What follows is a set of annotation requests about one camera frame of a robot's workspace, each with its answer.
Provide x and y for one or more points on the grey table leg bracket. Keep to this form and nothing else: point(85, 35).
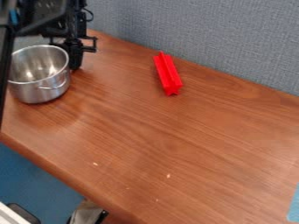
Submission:
point(89, 213)

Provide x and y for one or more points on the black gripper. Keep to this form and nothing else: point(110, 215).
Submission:
point(67, 32)

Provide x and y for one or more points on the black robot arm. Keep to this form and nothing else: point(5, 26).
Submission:
point(23, 18)

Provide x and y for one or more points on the stainless steel pot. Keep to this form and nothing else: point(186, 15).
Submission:
point(41, 74)

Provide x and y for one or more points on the red star-shaped block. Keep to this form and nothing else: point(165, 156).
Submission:
point(168, 72)

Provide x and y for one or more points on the black object at bottom left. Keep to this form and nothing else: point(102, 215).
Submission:
point(26, 214)

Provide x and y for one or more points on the white object at corner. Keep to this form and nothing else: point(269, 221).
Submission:
point(10, 217)

